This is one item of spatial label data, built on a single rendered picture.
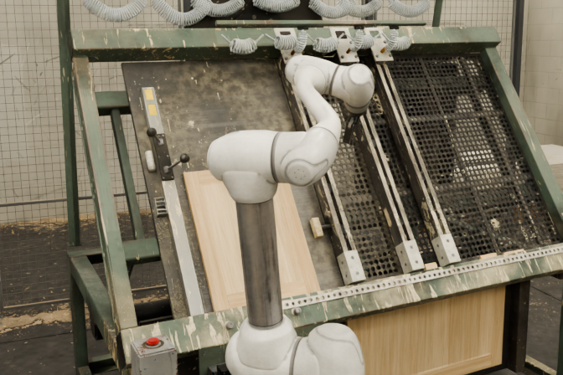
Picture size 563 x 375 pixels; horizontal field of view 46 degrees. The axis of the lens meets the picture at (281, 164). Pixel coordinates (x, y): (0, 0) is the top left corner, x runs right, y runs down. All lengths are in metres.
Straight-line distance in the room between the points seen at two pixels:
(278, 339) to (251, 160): 0.52
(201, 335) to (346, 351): 0.71
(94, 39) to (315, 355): 1.56
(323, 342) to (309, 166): 0.52
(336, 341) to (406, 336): 1.34
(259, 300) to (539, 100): 7.73
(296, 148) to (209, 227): 1.03
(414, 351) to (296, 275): 0.84
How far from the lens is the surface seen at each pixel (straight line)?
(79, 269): 3.36
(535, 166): 3.51
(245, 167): 1.65
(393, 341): 3.13
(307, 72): 2.10
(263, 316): 1.86
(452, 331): 3.33
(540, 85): 9.26
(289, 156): 1.59
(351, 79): 2.08
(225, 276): 2.52
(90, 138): 2.60
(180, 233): 2.51
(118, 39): 2.80
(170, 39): 2.85
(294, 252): 2.65
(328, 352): 1.84
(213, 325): 2.42
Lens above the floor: 1.87
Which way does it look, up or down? 11 degrees down
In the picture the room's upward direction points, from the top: 1 degrees counter-clockwise
